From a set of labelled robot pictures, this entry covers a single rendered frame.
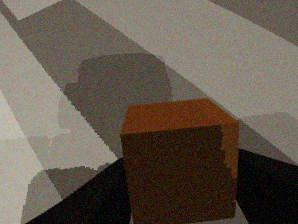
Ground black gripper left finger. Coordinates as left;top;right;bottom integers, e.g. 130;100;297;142
28;159;132;224

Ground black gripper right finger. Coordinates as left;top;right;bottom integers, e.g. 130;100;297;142
235;148;298;224

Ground brown cube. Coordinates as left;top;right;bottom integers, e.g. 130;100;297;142
120;97;239;224

